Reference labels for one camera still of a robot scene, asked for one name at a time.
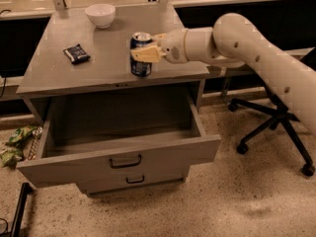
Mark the white bowl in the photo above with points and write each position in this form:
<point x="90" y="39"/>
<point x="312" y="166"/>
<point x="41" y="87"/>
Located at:
<point x="101" y="15"/>

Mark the grey lower drawer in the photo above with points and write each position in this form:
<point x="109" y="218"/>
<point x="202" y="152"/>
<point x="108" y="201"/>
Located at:
<point x="122" y="182"/>

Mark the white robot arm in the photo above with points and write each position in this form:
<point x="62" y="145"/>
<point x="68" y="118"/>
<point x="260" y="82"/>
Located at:
<point x="232" y="41"/>

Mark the black metal stand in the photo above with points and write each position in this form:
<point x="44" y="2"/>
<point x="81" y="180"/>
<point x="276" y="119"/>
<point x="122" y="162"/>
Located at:
<point x="26" y="189"/>

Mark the green chip bag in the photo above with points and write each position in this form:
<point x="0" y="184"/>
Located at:
<point x="11" y="156"/>
<point x="20" y="135"/>

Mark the brown snack bag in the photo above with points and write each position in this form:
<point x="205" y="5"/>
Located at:
<point x="35" y="143"/>

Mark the black office chair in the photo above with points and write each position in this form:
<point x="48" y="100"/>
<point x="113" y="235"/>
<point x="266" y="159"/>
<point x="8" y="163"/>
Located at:
<point x="279" y="116"/>

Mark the open grey top drawer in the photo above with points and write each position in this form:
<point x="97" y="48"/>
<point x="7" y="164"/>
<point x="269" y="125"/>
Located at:
<point x="92" y="136"/>

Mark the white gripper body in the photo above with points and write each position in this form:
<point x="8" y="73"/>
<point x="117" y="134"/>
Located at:
<point x="173" y="46"/>

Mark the grey drawer cabinet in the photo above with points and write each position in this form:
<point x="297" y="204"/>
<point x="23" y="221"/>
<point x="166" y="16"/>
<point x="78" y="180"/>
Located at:
<point x="51" y="73"/>

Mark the blue pepsi can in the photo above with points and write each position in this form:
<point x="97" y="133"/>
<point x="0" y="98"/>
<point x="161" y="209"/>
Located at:
<point x="139" y="64"/>

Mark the dark blue snack packet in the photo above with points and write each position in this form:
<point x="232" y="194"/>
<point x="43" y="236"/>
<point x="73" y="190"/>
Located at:
<point x="76" y="54"/>

